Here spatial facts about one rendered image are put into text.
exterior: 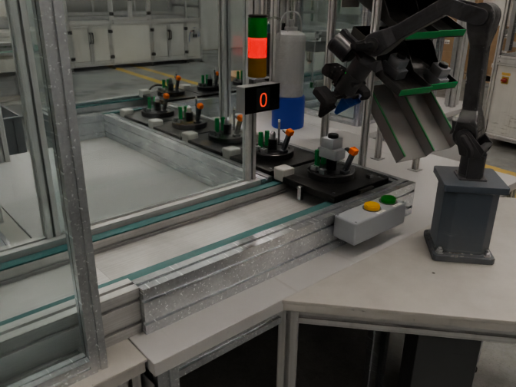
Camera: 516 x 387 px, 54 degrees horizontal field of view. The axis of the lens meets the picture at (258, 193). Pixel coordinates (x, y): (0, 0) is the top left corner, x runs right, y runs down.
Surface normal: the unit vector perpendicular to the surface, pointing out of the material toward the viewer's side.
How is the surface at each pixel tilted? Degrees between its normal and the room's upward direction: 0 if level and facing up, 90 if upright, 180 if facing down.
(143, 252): 0
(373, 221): 90
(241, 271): 90
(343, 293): 0
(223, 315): 0
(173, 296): 90
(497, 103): 90
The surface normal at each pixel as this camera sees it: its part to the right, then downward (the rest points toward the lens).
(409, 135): 0.37, -0.42
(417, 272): 0.01, -0.93
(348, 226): -0.76, 0.24
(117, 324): 0.66, 0.29
